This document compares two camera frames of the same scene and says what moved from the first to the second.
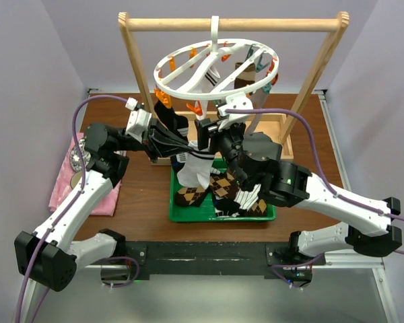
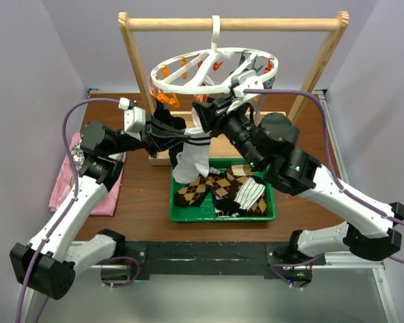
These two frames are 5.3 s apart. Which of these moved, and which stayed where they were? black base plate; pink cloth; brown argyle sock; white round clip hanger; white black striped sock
Moved: white round clip hanger
Stayed: pink cloth; black base plate; white black striped sock; brown argyle sock
